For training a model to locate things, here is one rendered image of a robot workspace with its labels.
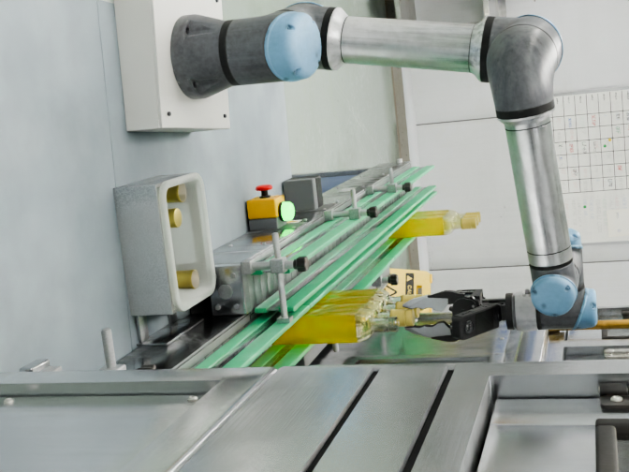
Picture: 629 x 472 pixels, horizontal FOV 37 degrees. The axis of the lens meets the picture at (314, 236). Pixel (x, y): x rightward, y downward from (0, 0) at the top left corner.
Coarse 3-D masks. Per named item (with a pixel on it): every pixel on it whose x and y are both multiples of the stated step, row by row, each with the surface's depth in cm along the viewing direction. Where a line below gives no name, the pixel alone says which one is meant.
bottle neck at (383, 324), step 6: (378, 318) 181; (384, 318) 181; (390, 318) 181; (396, 318) 180; (372, 324) 181; (378, 324) 181; (384, 324) 180; (390, 324) 180; (396, 324) 180; (378, 330) 181; (384, 330) 181; (390, 330) 181; (396, 330) 180
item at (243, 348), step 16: (432, 192) 340; (416, 208) 305; (400, 224) 277; (384, 240) 255; (320, 288) 201; (304, 304) 188; (256, 320) 179; (272, 320) 179; (240, 336) 169; (256, 336) 169; (272, 336) 166; (224, 352) 159; (240, 352) 158; (256, 352) 158
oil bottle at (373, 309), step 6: (318, 306) 192; (324, 306) 191; (330, 306) 191; (336, 306) 190; (342, 306) 190; (348, 306) 189; (354, 306) 188; (360, 306) 188; (366, 306) 187; (372, 306) 188; (372, 312) 186; (378, 312) 187
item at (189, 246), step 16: (192, 176) 167; (160, 192) 156; (192, 192) 171; (160, 208) 156; (192, 208) 172; (192, 224) 172; (208, 224) 172; (176, 240) 174; (192, 240) 173; (208, 240) 172; (176, 256) 174; (192, 256) 173; (208, 256) 173; (208, 272) 173; (176, 288) 158; (208, 288) 172; (176, 304) 159; (192, 304) 164
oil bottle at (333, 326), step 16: (304, 320) 183; (320, 320) 182; (336, 320) 181; (352, 320) 181; (368, 320) 181; (288, 336) 185; (304, 336) 184; (320, 336) 183; (336, 336) 182; (352, 336) 181; (368, 336) 181
